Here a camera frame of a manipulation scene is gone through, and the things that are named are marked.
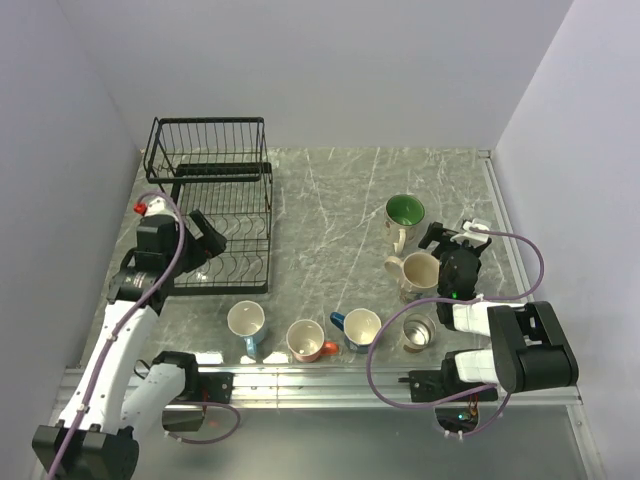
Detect aluminium mounting rail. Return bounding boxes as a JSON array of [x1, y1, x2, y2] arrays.
[[54, 364, 583, 412]]

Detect pink mug orange handle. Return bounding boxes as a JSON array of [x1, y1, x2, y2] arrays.
[[286, 319, 339, 363]]

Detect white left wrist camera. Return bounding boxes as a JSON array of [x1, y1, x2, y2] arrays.
[[133, 196, 176, 218]]

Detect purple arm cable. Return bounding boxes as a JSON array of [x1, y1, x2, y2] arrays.
[[367, 227, 546, 439], [44, 191, 242, 480]]

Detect light blue faceted mug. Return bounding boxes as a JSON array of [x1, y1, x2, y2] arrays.
[[227, 300, 267, 359]]

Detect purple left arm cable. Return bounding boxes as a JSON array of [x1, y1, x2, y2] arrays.
[[44, 191, 242, 480]]

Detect beige dragon print mug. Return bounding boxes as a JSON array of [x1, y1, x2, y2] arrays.
[[384, 252, 440, 304]]

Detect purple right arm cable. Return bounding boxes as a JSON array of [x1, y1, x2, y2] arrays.
[[367, 227, 546, 439]]

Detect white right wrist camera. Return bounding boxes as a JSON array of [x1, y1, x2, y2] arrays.
[[452, 218, 491, 247]]

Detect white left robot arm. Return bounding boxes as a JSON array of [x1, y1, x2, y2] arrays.
[[32, 203, 227, 479]]

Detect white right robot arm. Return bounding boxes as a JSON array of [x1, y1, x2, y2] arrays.
[[418, 220, 579, 400]]

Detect cream mug green inside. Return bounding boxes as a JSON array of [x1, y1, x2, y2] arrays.
[[383, 194, 425, 256]]

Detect black wire dish rack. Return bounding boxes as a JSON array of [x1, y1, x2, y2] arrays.
[[143, 117, 273, 296]]

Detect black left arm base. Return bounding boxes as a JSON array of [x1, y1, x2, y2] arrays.
[[162, 372, 234, 433]]

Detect stainless steel cup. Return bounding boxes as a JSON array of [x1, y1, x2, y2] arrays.
[[401, 313, 436, 353]]

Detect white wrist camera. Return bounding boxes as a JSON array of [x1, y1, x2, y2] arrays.
[[452, 218, 491, 247], [133, 196, 176, 218]]

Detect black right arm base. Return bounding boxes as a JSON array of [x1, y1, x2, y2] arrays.
[[407, 368, 501, 436]]

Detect dark blue scalloped mug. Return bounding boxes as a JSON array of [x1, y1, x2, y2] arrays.
[[329, 308, 382, 354]]

